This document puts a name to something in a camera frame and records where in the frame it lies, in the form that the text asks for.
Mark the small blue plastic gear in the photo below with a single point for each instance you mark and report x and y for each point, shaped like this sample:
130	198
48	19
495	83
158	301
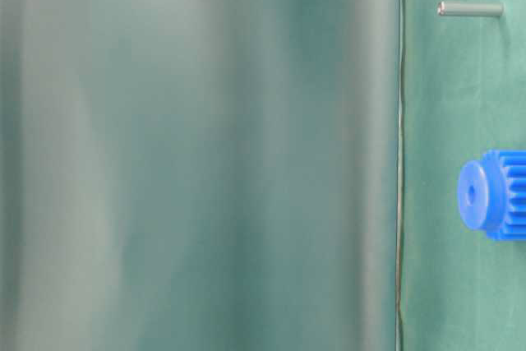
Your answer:
491	194

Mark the green backdrop curtain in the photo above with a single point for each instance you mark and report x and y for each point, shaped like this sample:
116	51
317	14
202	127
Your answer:
199	174

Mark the green table cloth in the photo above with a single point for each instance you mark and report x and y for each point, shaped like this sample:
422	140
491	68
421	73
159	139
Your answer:
464	94

